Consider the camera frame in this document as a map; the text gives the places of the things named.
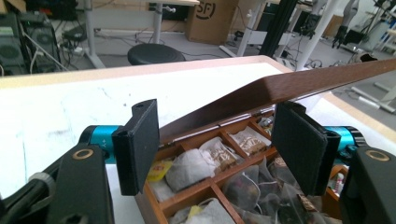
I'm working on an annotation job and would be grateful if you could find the wooden tea box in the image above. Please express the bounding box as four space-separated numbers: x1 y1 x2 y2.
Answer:
134 58 396 224

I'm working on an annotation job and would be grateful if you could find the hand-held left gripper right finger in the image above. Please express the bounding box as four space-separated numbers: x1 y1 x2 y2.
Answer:
271 101 342 197

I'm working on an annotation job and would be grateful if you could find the white desk leg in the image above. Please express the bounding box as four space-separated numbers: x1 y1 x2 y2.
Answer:
219 0 266 58

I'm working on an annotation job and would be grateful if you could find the black computer tower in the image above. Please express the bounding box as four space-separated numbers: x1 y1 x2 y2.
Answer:
18 12 62 75
0 13 28 77

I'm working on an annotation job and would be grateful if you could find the brown print tea sachet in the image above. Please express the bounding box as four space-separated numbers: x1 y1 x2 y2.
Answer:
199 136 245 175
228 125 273 157

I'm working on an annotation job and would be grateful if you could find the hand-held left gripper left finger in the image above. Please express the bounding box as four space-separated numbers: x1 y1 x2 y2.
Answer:
111 98 161 197

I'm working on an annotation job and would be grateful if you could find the pile of clear tea bags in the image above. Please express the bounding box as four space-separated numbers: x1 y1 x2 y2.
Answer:
221 155 323 224

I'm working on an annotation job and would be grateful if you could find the white desk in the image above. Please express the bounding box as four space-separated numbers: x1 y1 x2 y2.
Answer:
83 0 201 70

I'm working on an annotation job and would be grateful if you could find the black round stool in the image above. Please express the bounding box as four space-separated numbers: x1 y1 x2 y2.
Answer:
127 43 187 66

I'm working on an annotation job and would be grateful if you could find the yellow tea packet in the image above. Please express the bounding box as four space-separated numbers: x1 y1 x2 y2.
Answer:
147 160 174 183

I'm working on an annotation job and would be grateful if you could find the white slanted metal post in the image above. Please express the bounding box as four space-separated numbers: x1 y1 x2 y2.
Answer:
294 0 341 72

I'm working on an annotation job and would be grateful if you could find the white tea bag yellow tag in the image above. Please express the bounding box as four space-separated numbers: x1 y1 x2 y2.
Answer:
168 198 237 224

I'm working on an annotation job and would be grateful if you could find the brown cardboard box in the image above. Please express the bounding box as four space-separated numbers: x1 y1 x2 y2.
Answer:
186 0 240 46

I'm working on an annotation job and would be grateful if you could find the black metal post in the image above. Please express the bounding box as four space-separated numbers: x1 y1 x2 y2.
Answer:
259 0 299 59

